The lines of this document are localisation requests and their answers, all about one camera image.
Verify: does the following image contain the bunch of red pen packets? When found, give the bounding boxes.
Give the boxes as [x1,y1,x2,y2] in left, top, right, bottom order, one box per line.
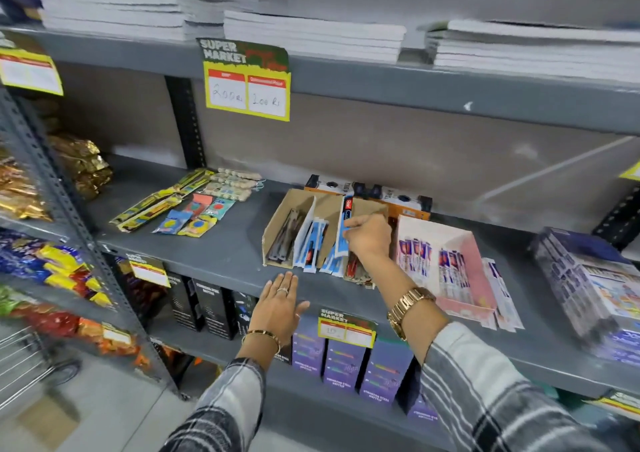
[343,253,377,290]

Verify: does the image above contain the bunch of purple pen packets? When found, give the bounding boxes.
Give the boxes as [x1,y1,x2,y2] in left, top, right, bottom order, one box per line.
[398,238,474,306]

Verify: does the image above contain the colourful small toy packets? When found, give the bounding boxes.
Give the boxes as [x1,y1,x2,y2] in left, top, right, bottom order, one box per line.
[152,193,236,239]

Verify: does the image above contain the bunch of blue pen packets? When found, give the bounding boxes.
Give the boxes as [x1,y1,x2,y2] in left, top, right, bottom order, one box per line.
[294,215,346,278]

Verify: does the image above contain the pile of red orange packets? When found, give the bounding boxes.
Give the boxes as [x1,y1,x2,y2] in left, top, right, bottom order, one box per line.
[0,286,152,370]

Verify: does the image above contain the person's right hand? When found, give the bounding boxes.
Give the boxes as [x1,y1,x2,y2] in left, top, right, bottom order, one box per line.
[342,213,394,268]

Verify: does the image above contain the person's left hand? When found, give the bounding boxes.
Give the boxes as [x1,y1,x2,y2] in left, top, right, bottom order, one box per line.
[247,271,311,341]

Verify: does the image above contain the loose white purple pen packets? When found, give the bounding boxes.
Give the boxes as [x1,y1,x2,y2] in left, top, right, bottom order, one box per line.
[480,258,525,333]

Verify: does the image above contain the tall stack of white notebooks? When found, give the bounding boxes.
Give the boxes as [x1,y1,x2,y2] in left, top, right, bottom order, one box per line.
[34,0,259,43]

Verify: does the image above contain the low stack of white notebooks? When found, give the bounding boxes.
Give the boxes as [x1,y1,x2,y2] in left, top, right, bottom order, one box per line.
[223,10,408,65]

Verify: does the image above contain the pile of gold snack packets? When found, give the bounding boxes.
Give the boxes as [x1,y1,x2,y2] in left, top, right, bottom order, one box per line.
[0,133,114,222]

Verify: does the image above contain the bunch of dark pen packets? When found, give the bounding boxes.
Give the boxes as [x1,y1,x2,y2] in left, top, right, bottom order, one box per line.
[266,208,304,264]

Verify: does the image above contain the grey metal shelf rack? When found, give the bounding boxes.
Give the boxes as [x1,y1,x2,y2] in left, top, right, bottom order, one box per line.
[10,25,640,452]

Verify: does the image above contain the stack of wrapped printed boxes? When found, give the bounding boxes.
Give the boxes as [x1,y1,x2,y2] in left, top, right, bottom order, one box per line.
[530,227,640,368]

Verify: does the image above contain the large yellow green shelf label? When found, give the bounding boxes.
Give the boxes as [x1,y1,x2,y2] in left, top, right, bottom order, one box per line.
[196,37,292,122]

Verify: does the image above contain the gold wrist watch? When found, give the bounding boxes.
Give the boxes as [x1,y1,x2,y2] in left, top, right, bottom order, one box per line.
[387,287,437,342]

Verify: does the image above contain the person's left forearm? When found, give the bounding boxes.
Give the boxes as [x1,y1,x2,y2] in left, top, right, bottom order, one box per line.
[160,334,282,452]

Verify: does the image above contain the pink display box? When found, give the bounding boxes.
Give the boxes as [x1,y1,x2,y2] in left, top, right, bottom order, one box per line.
[394,214,498,323]

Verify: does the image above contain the person's right forearm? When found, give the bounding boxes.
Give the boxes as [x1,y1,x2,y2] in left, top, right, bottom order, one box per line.
[360,256,617,452]

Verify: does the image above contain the purple bottle box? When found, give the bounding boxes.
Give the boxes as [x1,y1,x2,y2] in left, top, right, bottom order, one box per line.
[291,315,328,378]
[397,358,442,425]
[322,339,372,392]
[358,339,416,408]

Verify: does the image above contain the blue pen packet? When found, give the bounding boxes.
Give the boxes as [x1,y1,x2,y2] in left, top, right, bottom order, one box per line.
[333,194,355,259]

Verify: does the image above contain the orange and black box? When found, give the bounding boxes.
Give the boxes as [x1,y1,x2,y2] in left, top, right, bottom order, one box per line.
[304,174,434,220]

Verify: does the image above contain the gold bangle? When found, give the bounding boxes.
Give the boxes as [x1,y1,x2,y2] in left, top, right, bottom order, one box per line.
[241,330,282,355]

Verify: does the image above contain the beige eraser packets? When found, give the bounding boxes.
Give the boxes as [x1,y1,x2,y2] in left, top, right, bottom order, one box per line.
[202,167,267,203]

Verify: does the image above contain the wide stack of white notebooks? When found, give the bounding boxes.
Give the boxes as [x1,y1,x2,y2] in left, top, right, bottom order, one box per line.
[424,19,640,85]

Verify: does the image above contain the black bottle box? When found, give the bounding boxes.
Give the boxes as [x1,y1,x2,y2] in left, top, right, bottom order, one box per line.
[231,291,259,337]
[192,279,238,341]
[165,272,206,333]

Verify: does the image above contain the yellow green strip packets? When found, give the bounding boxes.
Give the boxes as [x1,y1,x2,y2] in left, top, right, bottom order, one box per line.
[109,167,216,234]

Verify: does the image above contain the wire shopping cart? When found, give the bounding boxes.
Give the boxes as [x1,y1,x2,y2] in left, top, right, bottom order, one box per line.
[0,326,83,413]

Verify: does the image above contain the pile of blue yellow packets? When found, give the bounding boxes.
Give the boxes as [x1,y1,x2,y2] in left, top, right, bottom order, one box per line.
[0,231,114,309]

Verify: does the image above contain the brown cardboard display box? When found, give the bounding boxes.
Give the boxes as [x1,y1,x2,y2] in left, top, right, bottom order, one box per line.
[261,188,391,273]

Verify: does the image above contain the grey perforated shelf rack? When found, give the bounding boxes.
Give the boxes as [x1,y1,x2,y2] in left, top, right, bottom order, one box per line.
[0,86,183,400]

